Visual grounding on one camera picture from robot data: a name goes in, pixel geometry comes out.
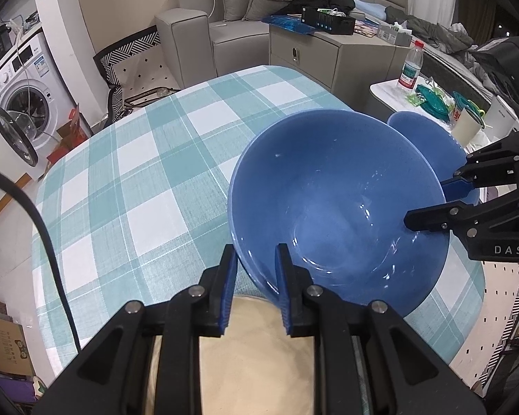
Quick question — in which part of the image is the black box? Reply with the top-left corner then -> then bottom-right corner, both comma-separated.
300,6 -> 356,35

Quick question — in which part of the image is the cream cup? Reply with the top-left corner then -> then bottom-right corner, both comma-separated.
451,106 -> 482,148

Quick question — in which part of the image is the brown cardboard box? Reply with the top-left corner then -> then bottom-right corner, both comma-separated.
0,309 -> 35,377

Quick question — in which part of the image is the beige side cabinet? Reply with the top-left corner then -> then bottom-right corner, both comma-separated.
268,24 -> 411,109

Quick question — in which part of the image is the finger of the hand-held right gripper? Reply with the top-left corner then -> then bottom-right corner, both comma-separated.
403,190 -> 519,236
439,130 -> 519,208

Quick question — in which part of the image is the teal plastic container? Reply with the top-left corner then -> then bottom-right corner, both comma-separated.
453,92 -> 487,117
415,85 -> 453,117

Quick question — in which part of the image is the clear water bottle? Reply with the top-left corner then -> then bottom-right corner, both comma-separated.
397,40 -> 425,92

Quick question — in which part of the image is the blue plastic bag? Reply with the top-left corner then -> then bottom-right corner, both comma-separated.
262,14 -> 316,35

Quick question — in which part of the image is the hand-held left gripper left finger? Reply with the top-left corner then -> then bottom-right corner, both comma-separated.
32,244 -> 238,415

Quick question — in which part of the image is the light blue folded cloth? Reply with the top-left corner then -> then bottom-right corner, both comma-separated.
354,0 -> 388,20

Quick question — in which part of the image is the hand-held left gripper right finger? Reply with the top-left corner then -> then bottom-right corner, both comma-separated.
274,243 -> 487,415

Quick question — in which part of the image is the blue bowl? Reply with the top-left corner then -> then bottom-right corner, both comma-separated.
387,111 -> 481,208
227,109 -> 451,317

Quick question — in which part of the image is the beige plate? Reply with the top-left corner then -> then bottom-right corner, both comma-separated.
153,296 -> 364,415

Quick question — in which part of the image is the teal checked tablecloth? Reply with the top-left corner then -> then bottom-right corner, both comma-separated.
31,65 -> 486,381

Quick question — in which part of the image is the white kettle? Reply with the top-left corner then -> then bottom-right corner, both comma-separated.
485,94 -> 519,139

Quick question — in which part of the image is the black cable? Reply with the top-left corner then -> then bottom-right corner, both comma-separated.
0,162 -> 83,353

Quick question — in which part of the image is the white marble side table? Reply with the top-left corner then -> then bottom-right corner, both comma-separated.
365,79 -> 519,148

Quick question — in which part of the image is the grey tissue box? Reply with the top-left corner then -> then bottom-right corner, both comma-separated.
377,24 -> 413,46

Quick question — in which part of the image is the grey sofa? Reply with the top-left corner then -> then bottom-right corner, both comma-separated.
155,0 -> 409,89

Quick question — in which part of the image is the white washing machine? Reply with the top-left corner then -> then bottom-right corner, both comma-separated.
0,21 -> 76,169

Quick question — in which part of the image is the grey clothes pile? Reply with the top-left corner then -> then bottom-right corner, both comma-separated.
409,15 -> 494,65

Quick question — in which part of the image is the open red brown carton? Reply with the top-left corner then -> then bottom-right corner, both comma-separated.
47,104 -> 91,165

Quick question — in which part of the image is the black jacket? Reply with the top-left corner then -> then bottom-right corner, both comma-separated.
274,0 -> 357,16

